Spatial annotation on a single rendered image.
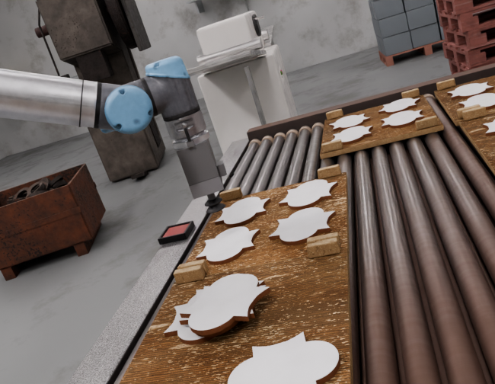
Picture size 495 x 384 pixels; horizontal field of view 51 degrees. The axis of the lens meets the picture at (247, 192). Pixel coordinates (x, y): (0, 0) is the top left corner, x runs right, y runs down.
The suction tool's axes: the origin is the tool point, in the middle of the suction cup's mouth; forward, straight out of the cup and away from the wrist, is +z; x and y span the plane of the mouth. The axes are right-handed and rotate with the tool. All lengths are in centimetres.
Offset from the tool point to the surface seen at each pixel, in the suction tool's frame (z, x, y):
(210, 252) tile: 8.2, 4.0, -2.1
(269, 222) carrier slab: 9.2, -10.0, 6.2
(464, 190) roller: 11, -49, -6
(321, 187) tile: 8.2, -24.4, 14.1
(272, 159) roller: 11, -18, 62
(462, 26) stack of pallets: 34, -227, 354
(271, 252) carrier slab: 9.2, -8.2, -9.1
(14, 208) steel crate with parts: 48, 170, 289
